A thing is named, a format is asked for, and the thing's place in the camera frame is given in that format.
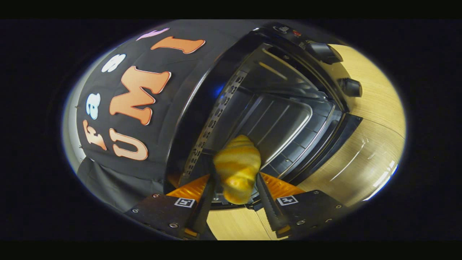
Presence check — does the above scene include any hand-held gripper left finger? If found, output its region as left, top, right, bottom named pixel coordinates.
left=125, top=161, right=219, bottom=239

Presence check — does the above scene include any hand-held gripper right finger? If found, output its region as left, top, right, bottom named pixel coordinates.
left=254, top=173, right=349, bottom=238

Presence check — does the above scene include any golden croissant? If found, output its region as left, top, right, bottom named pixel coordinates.
left=213, top=135, right=261, bottom=205

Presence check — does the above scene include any black toaster oven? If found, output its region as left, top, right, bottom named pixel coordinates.
left=164, top=22, right=401, bottom=212

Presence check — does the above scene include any black backdrop cloth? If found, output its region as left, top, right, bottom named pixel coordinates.
left=76, top=20, right=260, bottom=213

